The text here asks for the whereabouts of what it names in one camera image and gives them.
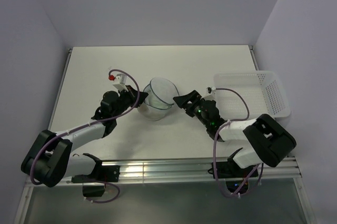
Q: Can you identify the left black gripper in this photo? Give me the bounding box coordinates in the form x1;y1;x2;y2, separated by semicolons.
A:
112;85;148;119

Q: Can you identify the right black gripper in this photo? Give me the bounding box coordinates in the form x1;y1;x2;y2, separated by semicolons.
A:
173;90;210;128

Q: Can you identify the white mesh laundry bag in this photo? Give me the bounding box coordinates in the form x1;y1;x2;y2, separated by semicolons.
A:
137;77;179;121

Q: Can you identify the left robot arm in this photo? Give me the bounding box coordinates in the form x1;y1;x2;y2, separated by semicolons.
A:
21;86;148;188

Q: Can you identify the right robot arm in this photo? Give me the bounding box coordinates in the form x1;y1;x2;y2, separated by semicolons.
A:
173;87;297;177

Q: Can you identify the white plastic mesh basket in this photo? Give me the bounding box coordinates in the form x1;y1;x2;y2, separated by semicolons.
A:
214;71;291;119

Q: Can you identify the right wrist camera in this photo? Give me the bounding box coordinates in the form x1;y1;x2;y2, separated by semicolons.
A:
204;86;216;101

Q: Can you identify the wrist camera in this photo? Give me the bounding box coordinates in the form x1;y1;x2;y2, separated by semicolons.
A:
108;73;128;92
204;86;216;101

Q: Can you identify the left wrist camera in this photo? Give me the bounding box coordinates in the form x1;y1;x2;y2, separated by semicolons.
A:
108;73;128;92

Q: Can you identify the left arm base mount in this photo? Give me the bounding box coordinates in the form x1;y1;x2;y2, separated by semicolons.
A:
71;155;121;198

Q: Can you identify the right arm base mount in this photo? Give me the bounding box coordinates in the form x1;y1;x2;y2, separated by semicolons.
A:
207;161;259;194

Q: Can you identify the aluminium frame rail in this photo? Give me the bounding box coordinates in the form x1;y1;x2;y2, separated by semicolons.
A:
23;157;301;188

